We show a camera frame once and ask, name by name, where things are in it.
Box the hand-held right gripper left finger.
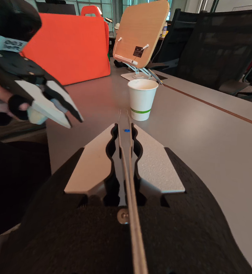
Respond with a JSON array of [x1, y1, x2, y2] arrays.
[[64, 123, 120, 206]]

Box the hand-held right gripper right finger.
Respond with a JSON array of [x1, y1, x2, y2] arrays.
[[131, 123, 186, 207]]

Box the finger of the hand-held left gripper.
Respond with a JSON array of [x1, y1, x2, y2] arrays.
[[15, 80, 72, 129], [42, 80, 84, 123]]

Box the black mesh office chair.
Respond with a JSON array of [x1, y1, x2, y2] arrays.
[[177, 9, 252, 104], [151, 9, 182, 71]]

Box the black monitor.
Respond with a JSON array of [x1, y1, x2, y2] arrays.
[[36, 2, 77, 16]]

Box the wooden book stand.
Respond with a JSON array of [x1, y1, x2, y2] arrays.
[[113, 0, 170, 80]]

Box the long metal tweezers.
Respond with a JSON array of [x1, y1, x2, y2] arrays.
[[117, 108, 149, 274]]

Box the white paper cup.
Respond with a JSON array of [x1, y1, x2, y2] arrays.
[[127, 79, 159, 121]]

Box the orange felt storage bin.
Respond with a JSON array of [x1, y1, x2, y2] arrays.
[[21, 6, 111, 86]]

